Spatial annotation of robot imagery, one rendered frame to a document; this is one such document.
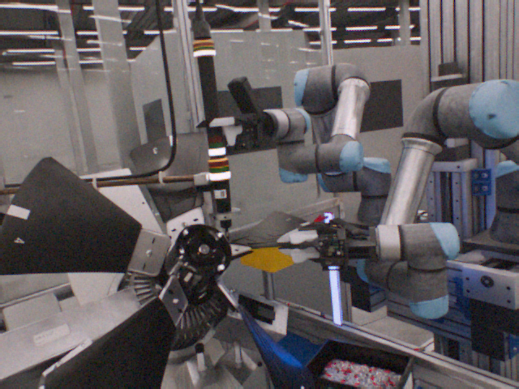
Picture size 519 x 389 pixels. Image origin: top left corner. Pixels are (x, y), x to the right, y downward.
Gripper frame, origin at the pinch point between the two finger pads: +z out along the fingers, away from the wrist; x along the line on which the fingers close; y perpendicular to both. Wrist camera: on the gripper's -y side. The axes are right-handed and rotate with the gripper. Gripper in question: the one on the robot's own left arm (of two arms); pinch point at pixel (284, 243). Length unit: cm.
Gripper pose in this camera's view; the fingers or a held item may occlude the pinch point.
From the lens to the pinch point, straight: 98.5
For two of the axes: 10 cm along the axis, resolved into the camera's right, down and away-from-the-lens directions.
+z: -9.7, 0.7, 2.2
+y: -1.9, 2.9, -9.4
